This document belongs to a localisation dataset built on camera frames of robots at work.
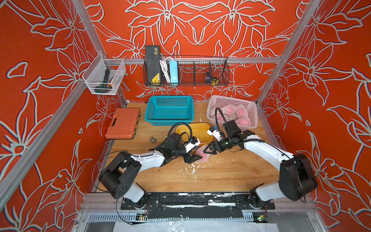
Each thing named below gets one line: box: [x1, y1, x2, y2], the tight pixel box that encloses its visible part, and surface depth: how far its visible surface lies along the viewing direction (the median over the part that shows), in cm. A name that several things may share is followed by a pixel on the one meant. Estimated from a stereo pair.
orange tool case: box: [104, 107, 141, 140], surface depth 102 cm
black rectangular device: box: [145, 45, 161, 84], surface depth 89 cm
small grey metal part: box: [149, 136, 158, 144], surface depth 97 cm
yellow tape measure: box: [210, 78, 219, 86], surface depth 96 cm
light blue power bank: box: [169, 59, 180, 85], surface depth 92 cm
